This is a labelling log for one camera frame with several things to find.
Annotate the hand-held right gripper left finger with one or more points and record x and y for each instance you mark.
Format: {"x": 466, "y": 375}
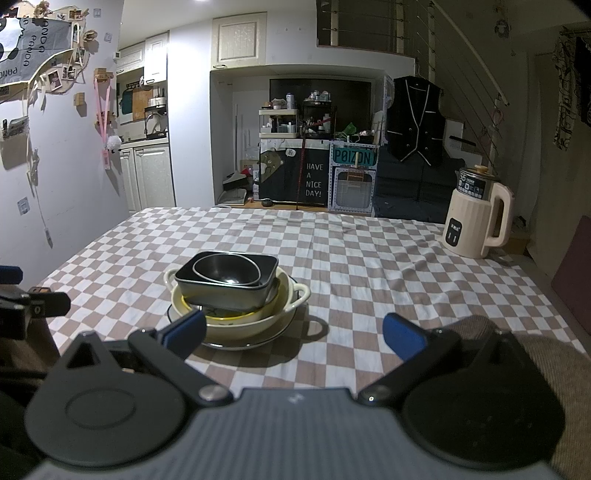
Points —
{"x": 184, "y": 332}

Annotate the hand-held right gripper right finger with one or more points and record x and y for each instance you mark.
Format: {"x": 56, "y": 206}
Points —
{"x": 404, "y": 339}

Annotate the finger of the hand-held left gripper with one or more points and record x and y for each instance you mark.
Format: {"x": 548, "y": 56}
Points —
{"x": 41, "y": 304}
{"x": 10, "y": 275}

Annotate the floral yellow-rimmed ceramic bowl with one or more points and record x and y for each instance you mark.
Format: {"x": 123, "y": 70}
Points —
{"x": 221, "y": 314}

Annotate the square stainless steel container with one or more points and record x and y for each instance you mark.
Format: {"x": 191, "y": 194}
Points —
{"x": 221, "y": 297}

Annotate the white plate with dark rim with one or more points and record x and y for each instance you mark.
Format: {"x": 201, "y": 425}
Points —
{"x": 240, "y": 347}

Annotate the oval stainless steel bowl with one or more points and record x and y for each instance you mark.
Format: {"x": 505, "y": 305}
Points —
{"x": 226, "y": 272}

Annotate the brown white checkered tablecloth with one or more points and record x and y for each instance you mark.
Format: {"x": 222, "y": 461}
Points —
{"x": 369, "y": 258}

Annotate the cream electric kettle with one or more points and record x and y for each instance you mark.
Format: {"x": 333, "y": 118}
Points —
{"x": 466, "y": 221}

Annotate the dark sofa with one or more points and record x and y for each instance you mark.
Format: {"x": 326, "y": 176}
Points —
{"x": 415, "y": 189}

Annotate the beige woven cushion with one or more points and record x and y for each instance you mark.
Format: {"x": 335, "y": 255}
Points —
{"x": 554, "y": 378}

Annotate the white kitchen cabinet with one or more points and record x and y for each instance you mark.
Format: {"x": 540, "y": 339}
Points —
{"x": 152, "y": 175}

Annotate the black message board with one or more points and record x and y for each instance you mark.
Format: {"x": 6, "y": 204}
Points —
{"x": 286, "y": 184}

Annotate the maroon flat board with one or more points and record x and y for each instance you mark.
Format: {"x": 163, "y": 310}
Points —
{"x": 575, "y": 272}

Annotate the black vest with white trim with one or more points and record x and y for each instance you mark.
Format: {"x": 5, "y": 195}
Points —
{"x": 406, "y": 120}

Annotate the white shelf cart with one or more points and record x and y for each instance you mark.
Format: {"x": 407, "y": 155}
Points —
{"x": 277, "y": 113}

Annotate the black white patterned hanging cloth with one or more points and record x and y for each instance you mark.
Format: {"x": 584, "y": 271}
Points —
{"x": 568, "y": 92}

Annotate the white upper cabinet door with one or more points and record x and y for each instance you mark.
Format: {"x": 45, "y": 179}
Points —
{"x": 240, "y": 39}

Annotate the panda wall poster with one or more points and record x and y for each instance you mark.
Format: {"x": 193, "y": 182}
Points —
{"x": 27, "y": 41}

